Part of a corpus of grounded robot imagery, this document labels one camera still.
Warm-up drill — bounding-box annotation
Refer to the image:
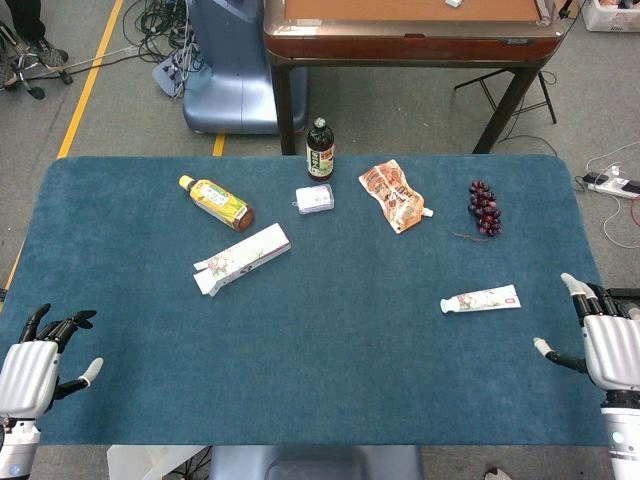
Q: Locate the white plastic basket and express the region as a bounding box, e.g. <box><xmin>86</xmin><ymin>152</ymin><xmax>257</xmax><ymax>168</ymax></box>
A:
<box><xmin>579</xmin><ymin>0</ymin><xmax>640</xmax><ymax>34</ymax></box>

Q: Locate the bunch of red grapes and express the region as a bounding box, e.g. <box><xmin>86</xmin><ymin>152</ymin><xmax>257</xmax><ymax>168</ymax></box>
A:
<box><xmin>452</xmin><ymin>180</ymin><xmax>503</xmax><ymax>244</ymax></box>

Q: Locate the yellow label tea bottle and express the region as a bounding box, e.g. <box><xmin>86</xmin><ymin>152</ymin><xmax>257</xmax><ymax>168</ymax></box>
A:
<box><xmin>178</xmin><ymin>174</ymin><xmax>256</xmax><ymax>233</ymax></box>

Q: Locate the tangle of floor cables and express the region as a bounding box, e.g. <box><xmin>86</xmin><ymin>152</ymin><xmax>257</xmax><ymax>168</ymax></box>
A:
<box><xmin>122</xmin><ymin>0</ymin><xmax>201</xmax><ymax>101</ymax></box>

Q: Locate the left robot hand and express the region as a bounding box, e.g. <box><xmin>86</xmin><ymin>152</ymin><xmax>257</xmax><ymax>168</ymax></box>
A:
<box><xmin>0</xmin><ymin>303</ymin><xmax>105</xmax><ymax>420</ymax></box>

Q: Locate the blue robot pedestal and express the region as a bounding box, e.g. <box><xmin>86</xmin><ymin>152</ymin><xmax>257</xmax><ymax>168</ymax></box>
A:
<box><xmin>152</xmin><ymin>0</ymin><xmax>309</xmax><ymax>136</ymax></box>

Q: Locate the white power strip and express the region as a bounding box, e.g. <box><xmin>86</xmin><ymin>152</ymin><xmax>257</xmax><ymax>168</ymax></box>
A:
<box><xmin>582</xmin><ymin>172</ymin><xmax>640</xmax><ymax>200</ymax></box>

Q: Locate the floral toothpaste tube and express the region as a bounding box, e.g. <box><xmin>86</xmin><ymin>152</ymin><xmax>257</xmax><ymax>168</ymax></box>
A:
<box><xmin>439</xmin><ymin>284</ymin><xmax>522</xmax><ymax>315</ymax></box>

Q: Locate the orange spout pouch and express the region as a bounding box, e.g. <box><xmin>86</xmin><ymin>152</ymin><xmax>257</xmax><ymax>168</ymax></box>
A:
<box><xmin>358</xmin><ymin>159</ymin><xmax>435</xmax><ymax>235</ymax></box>

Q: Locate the white cable on floor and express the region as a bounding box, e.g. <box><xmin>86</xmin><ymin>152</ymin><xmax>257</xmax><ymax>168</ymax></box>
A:
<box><xmin>584</xmin><ymin>149</ymin><xmax>640</xmax><ymax>249</ymax></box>

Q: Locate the small clear plastic box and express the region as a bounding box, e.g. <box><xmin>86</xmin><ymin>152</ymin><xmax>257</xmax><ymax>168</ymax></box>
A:
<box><xmin>292</xmin><ymin>183</ymin><xmax>335</xmax><ymax>216</ymax></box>

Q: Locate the floral toothpaste carton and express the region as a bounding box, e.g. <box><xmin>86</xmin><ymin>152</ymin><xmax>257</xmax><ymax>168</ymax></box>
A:
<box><xmin>192</xmin><ymin>222</ymin><xmax>292</xmax><ymax>298</ymax></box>

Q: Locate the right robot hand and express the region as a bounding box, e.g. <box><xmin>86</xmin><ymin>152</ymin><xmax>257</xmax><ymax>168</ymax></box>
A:
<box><xmin>532</xmin><ymin>272</ymin><xmax>640</xmax><ymax>394</ymax></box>

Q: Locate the person in black trousers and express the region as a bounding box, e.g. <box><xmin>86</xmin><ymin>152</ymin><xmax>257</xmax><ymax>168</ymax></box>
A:
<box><xmin>0</xmin><ymin>0</ymin><xmax>70</xmax><ymax>86</ymax></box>

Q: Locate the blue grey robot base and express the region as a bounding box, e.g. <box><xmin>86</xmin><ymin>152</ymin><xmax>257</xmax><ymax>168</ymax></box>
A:
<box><xmin>208</xmin><ymin>444</ymin><xmax>426</xmax><ymax>480</ymax></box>

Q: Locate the brown mahjong table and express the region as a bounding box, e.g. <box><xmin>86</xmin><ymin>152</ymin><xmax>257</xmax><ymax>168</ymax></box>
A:
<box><xmin>263</xmin><ymin>0</ymin><xmax>566</xmax><ymax>156</ymax></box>

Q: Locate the white panel under table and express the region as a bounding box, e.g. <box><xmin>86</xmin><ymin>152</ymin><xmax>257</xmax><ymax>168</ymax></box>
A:
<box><xmin>107</xmin><ymin>444</ymin><xmax>209</xmax><ymax>480</ymax></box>

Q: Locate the blue table mat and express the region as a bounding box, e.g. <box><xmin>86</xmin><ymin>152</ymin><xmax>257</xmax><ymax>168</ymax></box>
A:
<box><xmin>0</xmin><ymin>154</ymin><xmax>614</xmax><ymax>447</ymax></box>

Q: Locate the dark tea bottle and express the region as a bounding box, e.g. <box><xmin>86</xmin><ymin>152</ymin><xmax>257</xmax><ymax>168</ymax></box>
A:
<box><xmin>305</xmin><ymin>117</ymin><xmax>336</xmax><ymax>183</ymax></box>

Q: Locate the black stool frame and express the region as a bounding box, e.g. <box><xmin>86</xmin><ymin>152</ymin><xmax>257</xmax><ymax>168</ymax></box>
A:
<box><xmin>0</xmin><ymin>22</ymin><xmax>75</xmax><ymax>101</ymax></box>

